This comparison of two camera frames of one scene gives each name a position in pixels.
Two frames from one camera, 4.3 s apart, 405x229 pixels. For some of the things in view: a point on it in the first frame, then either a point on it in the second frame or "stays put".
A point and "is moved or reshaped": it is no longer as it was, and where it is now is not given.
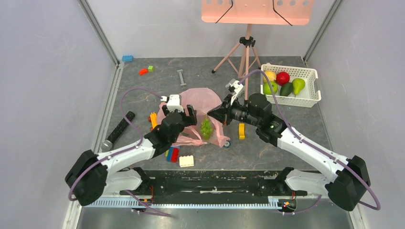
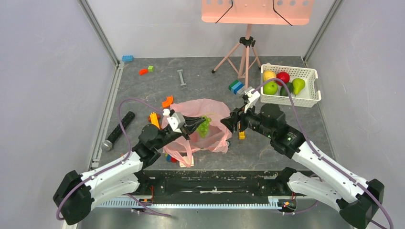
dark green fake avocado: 286,89 stays put
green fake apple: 266,89 stays put
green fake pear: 298,85 stays put
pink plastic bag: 204,100 is moved or reshaped
